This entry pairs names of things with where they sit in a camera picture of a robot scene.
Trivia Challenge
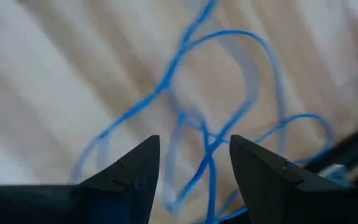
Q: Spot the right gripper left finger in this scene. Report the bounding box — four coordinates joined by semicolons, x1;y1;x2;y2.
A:
0;134;161;224

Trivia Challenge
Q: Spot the long blue cord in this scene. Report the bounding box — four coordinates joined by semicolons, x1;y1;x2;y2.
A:
70;0;337;224

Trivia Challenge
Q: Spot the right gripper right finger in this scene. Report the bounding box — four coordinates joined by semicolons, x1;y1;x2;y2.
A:
229;134;358;224

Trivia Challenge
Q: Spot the black aluminium table frame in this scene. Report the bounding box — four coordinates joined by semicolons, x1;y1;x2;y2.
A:
303;116;358;184

